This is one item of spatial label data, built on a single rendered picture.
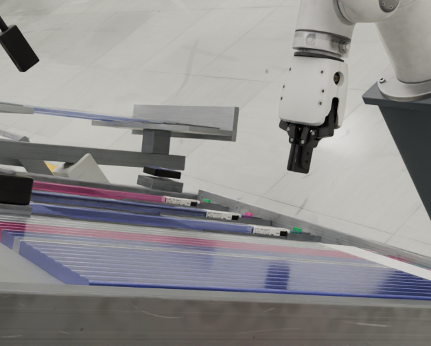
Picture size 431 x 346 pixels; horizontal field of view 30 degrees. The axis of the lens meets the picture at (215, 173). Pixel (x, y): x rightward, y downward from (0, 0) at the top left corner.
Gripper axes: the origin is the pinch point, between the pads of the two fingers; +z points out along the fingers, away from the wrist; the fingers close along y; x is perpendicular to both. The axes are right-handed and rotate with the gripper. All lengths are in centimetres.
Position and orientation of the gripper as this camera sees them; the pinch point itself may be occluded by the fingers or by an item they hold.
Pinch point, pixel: (299, 158)
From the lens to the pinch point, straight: 122.6
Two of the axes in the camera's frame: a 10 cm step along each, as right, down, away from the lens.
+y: -6.1, -1.6, 7.8
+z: -1.8, 9.8, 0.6
